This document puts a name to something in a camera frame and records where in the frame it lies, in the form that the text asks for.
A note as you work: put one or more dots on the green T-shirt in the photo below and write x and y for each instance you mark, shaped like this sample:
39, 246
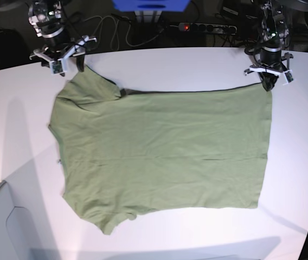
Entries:
125, 155

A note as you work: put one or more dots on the blue box overhead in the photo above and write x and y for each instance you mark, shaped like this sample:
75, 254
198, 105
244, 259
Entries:
151, 5

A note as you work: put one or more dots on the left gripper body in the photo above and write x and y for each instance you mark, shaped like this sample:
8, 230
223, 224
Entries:
276, 67

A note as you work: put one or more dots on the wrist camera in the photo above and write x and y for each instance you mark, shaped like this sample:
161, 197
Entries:
58, 67
288, 75

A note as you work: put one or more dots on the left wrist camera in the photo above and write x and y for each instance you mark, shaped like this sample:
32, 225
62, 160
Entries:
58, 67

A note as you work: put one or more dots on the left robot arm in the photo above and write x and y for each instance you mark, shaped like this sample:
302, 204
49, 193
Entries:
152, 25

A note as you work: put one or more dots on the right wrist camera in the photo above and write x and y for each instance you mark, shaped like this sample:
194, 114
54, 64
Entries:
288, 75

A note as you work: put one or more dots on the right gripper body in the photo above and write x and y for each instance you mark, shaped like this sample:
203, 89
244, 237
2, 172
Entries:
63, 51

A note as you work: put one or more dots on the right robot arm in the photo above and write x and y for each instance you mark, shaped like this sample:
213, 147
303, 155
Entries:
49, 20

